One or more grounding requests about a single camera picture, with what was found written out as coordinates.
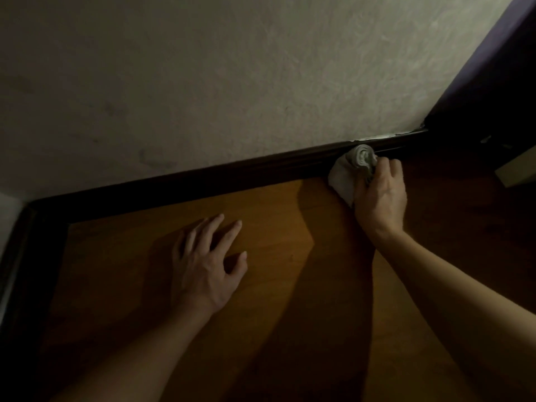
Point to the person's left hand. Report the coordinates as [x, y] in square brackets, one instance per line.
[201, 276]

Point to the person's right hand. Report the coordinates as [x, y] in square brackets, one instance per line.
[381, 200]

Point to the grey cleaning cloth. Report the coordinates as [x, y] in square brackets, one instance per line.
[343, 180]

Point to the person's right forearm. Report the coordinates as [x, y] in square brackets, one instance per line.
[460, 297]

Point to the person's left forearm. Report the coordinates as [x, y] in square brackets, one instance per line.
[134, 360]

